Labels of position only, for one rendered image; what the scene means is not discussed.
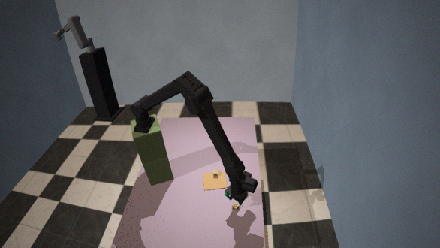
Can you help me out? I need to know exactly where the tan flat mat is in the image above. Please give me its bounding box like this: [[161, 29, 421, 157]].
[[203, 171, 228, 190]]

